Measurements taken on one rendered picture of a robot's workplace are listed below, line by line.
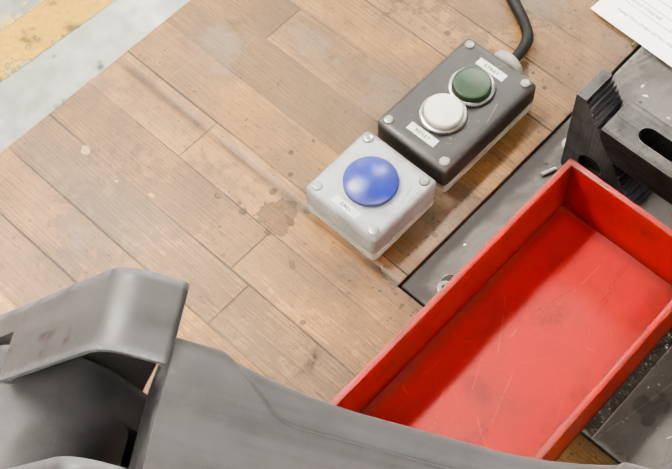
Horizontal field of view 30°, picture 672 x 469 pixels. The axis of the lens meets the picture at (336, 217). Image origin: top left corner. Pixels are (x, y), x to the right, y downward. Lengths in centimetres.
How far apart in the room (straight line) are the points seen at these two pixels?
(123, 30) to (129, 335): 181
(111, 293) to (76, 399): 6
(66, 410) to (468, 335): 46
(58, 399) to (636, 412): 50
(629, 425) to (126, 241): 38
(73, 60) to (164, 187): 125
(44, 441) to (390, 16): 64
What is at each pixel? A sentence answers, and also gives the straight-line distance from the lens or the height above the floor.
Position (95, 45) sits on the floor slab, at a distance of 219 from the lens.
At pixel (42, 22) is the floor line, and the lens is 224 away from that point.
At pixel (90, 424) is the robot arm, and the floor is 128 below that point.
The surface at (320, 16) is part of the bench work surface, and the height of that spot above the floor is 90.
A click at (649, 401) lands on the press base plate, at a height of 90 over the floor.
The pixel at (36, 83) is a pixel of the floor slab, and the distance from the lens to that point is 216.
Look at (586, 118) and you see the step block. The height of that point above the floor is 97.
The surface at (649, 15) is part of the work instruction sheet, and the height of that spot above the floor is 90.
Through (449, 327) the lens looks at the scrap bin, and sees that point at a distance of 87.
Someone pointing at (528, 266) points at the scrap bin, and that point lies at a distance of 90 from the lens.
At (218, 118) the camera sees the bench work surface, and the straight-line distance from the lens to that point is 97.
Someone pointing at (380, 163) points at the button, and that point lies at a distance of 89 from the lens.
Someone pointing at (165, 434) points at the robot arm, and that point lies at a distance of 39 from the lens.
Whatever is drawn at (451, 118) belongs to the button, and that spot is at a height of 94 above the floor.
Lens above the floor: 170
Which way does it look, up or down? 60 degrees down
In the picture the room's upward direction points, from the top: 3 degrees counter-clockwise
